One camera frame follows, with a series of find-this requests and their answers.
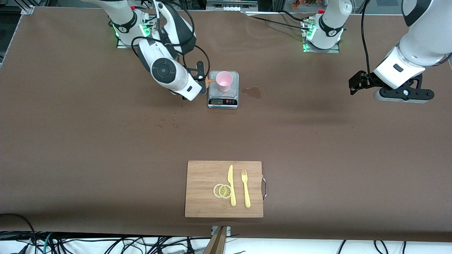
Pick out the silver digital kitchen scale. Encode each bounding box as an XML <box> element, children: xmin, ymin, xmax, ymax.
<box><xmin>208</xmin><ymin>71</ymin><xmax>239</xmax><ymax>109</ymax></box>

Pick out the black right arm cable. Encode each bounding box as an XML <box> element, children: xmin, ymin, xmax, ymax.
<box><xmin>131</xmin><ymin>0</ymin><xmax>211</xmax><ymax>93</ymax></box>

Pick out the table cover sheet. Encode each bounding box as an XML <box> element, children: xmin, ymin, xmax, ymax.
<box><xmin>0</xmin><ymin>6</ymin><xmax>452</xmax><ymax>242</ymax></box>

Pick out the pink plastic cup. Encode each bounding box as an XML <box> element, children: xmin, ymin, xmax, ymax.
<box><xmin>216</xmin><ymin>71</ymin><xmax>233</xmax><ymax>93</ymax></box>

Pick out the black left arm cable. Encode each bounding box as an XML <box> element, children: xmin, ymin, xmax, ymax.
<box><xmin>360</xmin><ymin>0</ymin><xmax>373</xmax><ymax>76</ymax></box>

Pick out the black looped floor cable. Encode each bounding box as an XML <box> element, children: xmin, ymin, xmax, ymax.
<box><xmin>0</xmin><ymin>213</ymin><xmax>36</xmax><ymax>246</ymax></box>

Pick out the wooden beam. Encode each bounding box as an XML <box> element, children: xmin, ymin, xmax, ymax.
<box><xmin>203</xmin><ymin>226</ymin><xmax>228</xmax><ymax>254</ymax></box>

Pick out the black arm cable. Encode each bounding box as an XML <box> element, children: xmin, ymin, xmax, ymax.
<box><xmin>131</xmin><ymin>0</ymin><xmax>211</xmax><ymax>93</ymax></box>
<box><xmin>360</xmin><ymin>0</ymin><xmax>373</xmax><ymax>76</ymax></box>

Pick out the yellow plastic knife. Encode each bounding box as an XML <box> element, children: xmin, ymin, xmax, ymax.
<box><xmin>228</xmin><ymin>165</ymin><xmax>237</xmax><ymax>207</ymax></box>

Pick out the wooden cutting board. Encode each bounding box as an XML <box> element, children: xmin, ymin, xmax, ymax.
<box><xmin>185</xmin><ymin>161</ymin><xmax>268</xmax><ymax>218</ymax></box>

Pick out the yellow plastic fork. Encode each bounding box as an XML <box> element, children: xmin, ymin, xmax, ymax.
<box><xmin>241</xmin><ymin>169</ymin><xmax>251</xmax><ymax>208</ymax></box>

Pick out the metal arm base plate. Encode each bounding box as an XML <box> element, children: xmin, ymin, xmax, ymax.
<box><xmin>303</xmin><ymin>42</ymin><xmax>340</xmax><ymax>54</ymax></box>
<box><xmin>117</xmin><ymin>34</ymin><xmax>155</xmax><ymax>49</ymax></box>

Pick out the white power strip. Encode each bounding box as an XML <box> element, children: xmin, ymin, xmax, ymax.
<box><xmin>207</xmin><ymin>0</ymin><xmax>259</xmax><ymax>12</ymax></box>

